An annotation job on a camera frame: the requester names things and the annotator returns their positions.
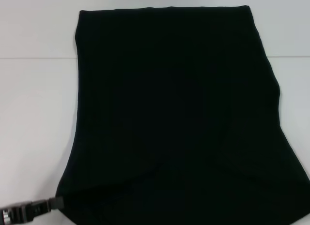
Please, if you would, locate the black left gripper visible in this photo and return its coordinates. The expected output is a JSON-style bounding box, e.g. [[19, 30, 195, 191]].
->
[[0, 196, 64, 225]]

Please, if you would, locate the black shirt with FREE print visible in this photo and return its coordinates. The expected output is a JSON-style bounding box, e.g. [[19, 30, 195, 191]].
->
[[55, 4, 310, 225]]

